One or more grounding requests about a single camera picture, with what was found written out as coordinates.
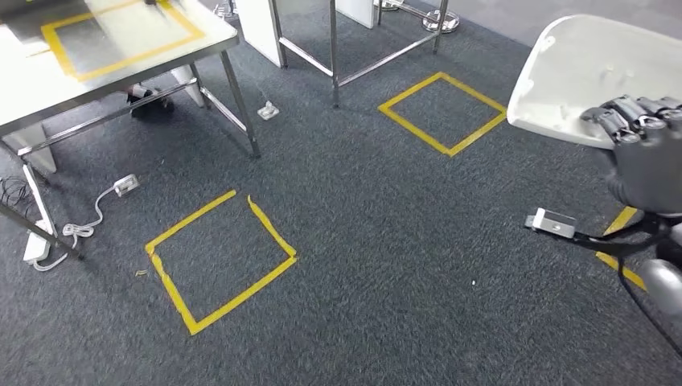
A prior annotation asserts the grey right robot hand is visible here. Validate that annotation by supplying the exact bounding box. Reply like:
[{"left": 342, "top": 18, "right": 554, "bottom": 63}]
[{"left": 581, "top": 96, "right": 682, "bottom": 217}]

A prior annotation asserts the white curved plastic part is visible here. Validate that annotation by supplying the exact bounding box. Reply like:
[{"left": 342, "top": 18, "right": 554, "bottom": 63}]
[{"left": 506, "top": 14, "right": 682, "bottom": 151}]

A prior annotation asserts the stainless steel workbench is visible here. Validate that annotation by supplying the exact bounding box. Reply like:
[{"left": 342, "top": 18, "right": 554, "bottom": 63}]
[{"left": 0, "top": 0, "right": 262, "bottom": 263}]

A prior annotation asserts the chrome round stanchion base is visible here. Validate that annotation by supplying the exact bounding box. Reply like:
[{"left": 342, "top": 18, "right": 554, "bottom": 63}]
[{"left": 422, "top": 9, "right": 460, "bottom": 34}]

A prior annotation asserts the stainless steel table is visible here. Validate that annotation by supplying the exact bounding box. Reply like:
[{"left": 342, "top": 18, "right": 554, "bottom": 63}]
[{"left": 266, "top": 0, "right": 451, "bottom": 110}]

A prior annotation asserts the white panel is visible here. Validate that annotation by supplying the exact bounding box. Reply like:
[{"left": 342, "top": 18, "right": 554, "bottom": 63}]
[{"left": 234, "top": 0, "right": 289, "bottom": 69}]

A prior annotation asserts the person's foot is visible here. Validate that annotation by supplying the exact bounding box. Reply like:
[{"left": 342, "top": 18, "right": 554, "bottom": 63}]
[{"left": 126, "top": 84, "right": 176, "bottom": 119}]

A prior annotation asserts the white plug adaptor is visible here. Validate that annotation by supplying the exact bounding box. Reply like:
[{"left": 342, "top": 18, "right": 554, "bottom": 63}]
[{"left": 113, "top": 174, "right": 141, "bottom": 198}]

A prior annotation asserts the yellow tape double rectangle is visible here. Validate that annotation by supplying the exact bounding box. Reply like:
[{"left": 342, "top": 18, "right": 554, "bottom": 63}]
[{"left": 40, "top": 0, "right": 206, "bottom": 84}]

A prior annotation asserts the white power strip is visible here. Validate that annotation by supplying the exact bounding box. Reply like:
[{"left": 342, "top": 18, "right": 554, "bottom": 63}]
[{"left": 23, "top": 232, "right": 53, "bottom": 263}]

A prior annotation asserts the black camera bracket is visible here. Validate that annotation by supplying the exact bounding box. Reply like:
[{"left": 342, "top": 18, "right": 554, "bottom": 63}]
[{"left": 573, "top": 216, "right": 672, "bottom": 260}]

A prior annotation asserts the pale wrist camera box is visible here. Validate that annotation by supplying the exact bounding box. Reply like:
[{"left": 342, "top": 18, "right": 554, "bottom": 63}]
[{"left": 524, "top": 207, "right": 578, "bottom": 240}]

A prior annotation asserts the white bundled cable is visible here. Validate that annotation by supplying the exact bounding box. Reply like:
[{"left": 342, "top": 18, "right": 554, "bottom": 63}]
[{"left": 31, "top": 183, "right": 121, "bottom": 273}]

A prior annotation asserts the black cable coil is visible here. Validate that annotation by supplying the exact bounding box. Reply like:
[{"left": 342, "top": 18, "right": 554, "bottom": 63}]
[{"left": 0, "top": 175, "right": 34, "bottom": 214}]

